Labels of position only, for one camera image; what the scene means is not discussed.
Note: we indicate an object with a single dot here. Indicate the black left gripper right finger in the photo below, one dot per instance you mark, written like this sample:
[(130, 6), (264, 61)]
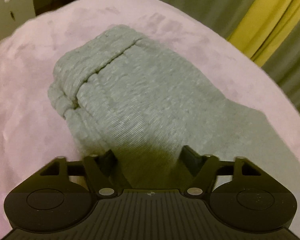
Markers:
[(203, 168)]

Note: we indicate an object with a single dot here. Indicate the pink fleece bed blanket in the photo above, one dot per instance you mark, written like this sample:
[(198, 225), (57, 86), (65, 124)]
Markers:
[(32, 133)]

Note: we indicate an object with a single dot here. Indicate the grey sweatpants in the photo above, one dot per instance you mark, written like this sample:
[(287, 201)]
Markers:
[(127, 93)]

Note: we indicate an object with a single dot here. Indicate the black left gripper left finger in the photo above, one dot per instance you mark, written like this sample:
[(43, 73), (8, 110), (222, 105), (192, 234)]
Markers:
[(103, 175)]

